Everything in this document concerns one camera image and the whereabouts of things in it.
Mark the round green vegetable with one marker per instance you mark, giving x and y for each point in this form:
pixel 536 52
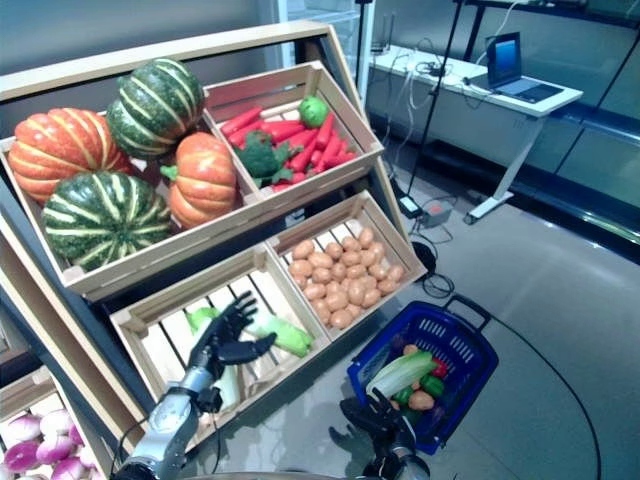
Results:
pixel 313 110

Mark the brown potato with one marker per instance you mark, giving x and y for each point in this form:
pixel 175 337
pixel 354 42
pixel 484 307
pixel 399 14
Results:
pixel 356 271
pixel 333 287
pixel 351 244
pixel 339 271
pixel 322 275
pixel 321 312
pixel 371 298
pixel 387 287
pixel 341 319
pixel 376 253
pixel 350 258
pixel 300 269
pixel 357 292
pixel 336 301
pixel 334 250
pixel 320 260
pixel 379 271
pixel 303 249
pixel 315 291
pixel 353 311
pixel 396 273
pixel 421 400
pixel 366 237

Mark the green broccoli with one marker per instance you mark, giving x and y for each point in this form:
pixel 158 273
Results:
pixel 260 155

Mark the wooden potato crate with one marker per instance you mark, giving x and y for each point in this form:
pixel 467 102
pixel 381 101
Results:
pixel 395 235

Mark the large orange pumpkin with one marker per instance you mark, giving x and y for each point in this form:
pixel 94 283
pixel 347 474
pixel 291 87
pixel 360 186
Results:
pixel 60 145

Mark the white desk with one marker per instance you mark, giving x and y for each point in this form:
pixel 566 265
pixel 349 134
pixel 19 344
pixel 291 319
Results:
pixel 450 75

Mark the napa cabbage with green leaves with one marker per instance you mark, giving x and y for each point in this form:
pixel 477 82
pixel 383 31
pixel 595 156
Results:
pixel 285 337
pixel 200 317
pixel 229 387
pixel 402 370

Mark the green bell pepper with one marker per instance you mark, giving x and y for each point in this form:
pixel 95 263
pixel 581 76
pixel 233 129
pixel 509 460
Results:
pixel 432 386
pixel 401 396

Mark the wide wooden pumpkin crate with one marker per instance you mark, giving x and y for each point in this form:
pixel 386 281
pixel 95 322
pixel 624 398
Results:
pixel 165 255

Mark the black tripod stand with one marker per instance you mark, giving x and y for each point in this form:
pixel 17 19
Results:
pixel 437 85

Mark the wooden display shelf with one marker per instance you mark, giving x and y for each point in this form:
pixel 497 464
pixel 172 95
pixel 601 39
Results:
pixel 350 65

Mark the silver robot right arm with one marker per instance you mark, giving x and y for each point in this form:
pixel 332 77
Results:
pixel 400 462

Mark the red bell pepper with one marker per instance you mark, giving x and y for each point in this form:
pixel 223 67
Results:
pixel 440 367

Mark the grey robot torso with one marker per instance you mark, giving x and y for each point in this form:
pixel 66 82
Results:
pixel 275 475

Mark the open grey laptop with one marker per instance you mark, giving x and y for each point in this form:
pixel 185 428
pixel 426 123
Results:
pixel 507 65

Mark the black power adapter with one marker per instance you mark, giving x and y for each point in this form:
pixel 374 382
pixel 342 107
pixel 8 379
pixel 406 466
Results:
pixel 411 206

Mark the blue plastic shopping basket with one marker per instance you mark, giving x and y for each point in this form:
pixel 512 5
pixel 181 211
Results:
pixel 465 360

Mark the wooden onion crate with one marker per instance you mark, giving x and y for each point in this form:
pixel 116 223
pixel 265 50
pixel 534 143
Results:
pixel 30 390

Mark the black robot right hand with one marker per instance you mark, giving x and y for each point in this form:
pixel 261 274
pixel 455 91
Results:
pixel 387 427

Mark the purple white onion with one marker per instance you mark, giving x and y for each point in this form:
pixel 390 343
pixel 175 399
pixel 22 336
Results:
pixel 87 456
pixel 22 428
pixel 76 435
pixel 56 422
pixel 20 456
pixel 54 449
pixel 68 470

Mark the small orange pumpkin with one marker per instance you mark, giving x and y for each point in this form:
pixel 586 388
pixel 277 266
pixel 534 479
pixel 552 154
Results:
pixel 205 180

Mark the brown paper liner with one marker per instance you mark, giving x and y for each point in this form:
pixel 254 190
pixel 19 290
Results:
pixel 270 375

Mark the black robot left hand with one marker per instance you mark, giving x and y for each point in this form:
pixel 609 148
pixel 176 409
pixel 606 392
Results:
pixel 222 335

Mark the wooden cabbage crate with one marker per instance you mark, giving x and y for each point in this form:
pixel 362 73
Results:
pixel 165 325

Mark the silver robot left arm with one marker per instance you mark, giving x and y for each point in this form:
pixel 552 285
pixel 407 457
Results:
pixel 170 425

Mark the grey box with orange button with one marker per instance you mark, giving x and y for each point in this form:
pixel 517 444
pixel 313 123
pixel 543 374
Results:
pixel 436 212

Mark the wooden carrot crate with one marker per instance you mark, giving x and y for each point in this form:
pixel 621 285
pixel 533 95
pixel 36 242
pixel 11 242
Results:
pixel 345 112

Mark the green striped pumpkin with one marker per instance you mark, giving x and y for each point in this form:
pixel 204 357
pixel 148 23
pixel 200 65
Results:
pixel 155 105
pixel 105 220

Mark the red carrot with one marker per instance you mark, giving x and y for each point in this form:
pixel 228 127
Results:
pixel 330 150
pixel 325 132
pixel 282 129
pixel 240 120
pixel 235 136
pixel 302 157
pixel 345 157

